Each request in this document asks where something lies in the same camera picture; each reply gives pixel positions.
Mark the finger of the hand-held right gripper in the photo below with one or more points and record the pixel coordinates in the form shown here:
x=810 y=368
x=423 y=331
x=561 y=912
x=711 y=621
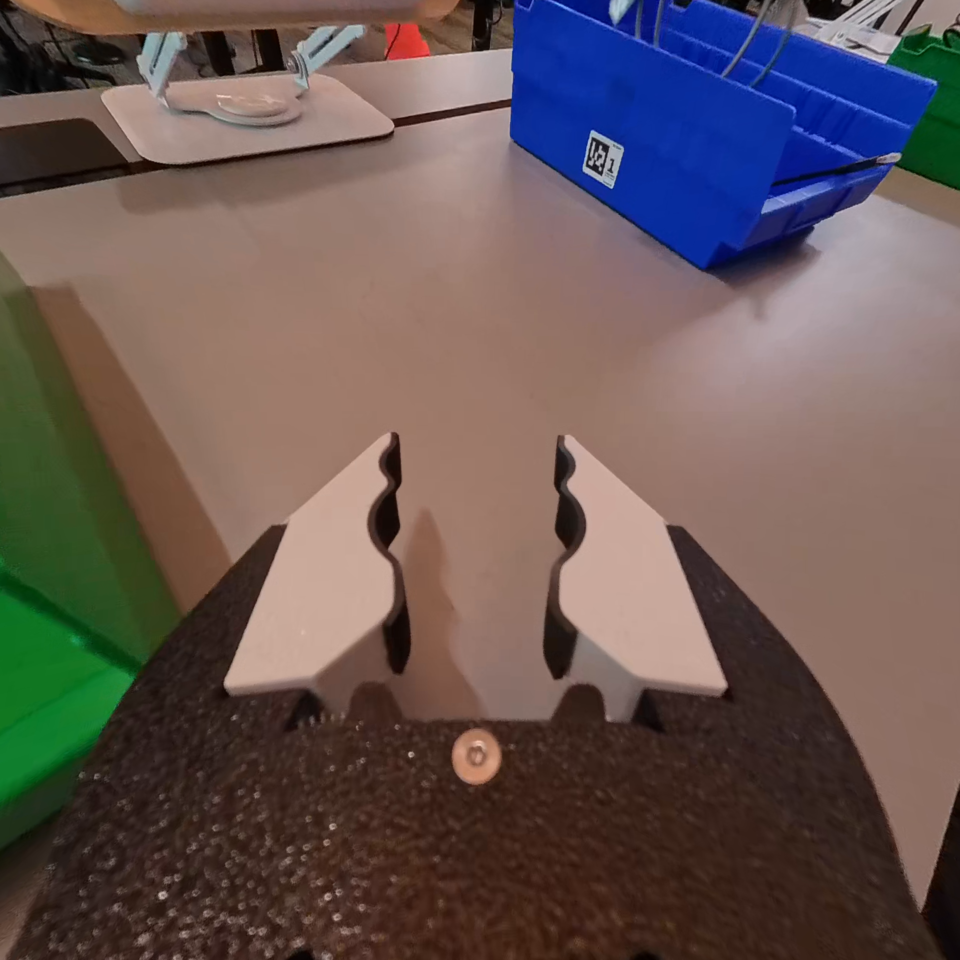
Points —
x=620 y=9

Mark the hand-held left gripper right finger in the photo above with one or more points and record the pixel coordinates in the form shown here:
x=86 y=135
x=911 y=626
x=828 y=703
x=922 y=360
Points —
x=637 y=600

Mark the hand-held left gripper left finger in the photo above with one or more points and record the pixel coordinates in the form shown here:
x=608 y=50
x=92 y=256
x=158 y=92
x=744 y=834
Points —
x=315 y=600

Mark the blue plastic bin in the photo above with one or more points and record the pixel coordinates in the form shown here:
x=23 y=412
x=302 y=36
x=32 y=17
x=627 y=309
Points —
x=675 y=112

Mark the grey desk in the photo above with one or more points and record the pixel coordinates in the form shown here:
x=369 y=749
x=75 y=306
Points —
x=450 y=300

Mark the orange traffic cone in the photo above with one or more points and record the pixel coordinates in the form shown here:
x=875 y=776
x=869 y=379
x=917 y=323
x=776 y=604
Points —
x=405 y=41

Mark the green plastic bin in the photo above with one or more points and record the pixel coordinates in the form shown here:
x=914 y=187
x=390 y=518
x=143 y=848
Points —
x=60 y=600
x=930 y=112

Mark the wooden document stand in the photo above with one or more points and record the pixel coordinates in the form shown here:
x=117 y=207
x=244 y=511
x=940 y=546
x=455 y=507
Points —
x=247 y=127

